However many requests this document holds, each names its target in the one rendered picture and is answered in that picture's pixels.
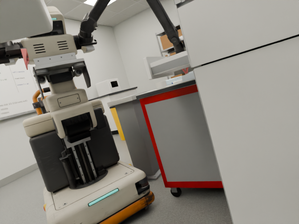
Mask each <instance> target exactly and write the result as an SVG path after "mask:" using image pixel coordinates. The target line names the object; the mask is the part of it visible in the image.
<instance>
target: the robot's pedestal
mask: <svg viewBox="0 0 299 224"><path fill-rule="evenodd" d="M146 92H147V91H146ZM142 93H145V92H141V93H138V94H135V95H131V96H127V97H124V98H121V99H118V100H114V101H111V102H108V103H107V105H108V107H110V106H114V105H115V109H116V112H117V116H118V118H119V121H120V125H121V128H122V131H123V134H124V138H125V141H126V144H127V147H128V151H129V154H130V157H131V160H132V163H133V166H134V167H135V168H138V169H140V170H142V171H143V172H144V173H145V174H146V176H147V178H148V180H157V179H158V177H159V176H160V175H161V171H160V168H159V165H158V161H157V158H156V155H155V151H154V148H153V144H152V141H151V138H150V134H149V130H148V128H147V124H146V121H145V117H144V114H143V110H142V108H141V104H140V100H139V99H138V100H137V99H136V95H139V94H142Z"/></svg>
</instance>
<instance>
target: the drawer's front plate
mask: <svg viewBox="0 0 299 224"><path fill-rule="evenodd" d="M166 57H167V56H157V57H145V58H143V60H144V64H145V68H146V71H147V74H148V78H149V80H153V79H157V78H161V77H165V76H170V75H173V74H174V72H170V73H165V74H160V75H156V76H153V74H152V71H151V66H150V63H153V62H156V61H158V60H161V59H164V58H166Z"/></svg>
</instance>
